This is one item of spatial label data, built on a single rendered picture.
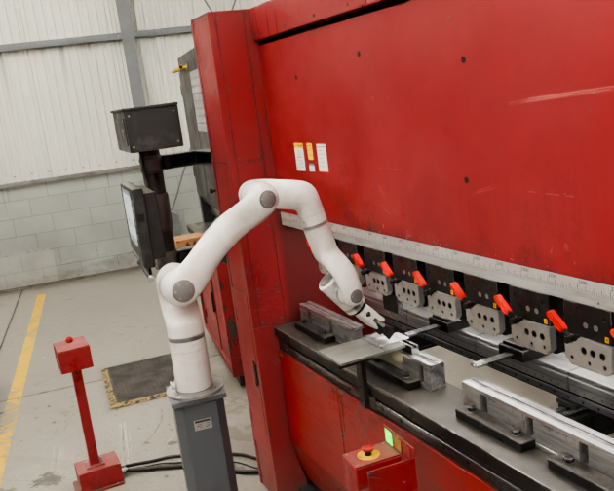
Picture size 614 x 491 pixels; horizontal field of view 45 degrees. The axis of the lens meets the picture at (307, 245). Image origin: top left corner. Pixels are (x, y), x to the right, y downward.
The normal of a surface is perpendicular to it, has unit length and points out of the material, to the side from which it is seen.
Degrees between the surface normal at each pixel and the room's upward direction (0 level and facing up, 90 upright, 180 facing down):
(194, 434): 90
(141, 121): 90
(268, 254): 90
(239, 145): 90
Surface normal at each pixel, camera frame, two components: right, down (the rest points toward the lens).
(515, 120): -0.89, 0.20
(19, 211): 0.28, 0.16
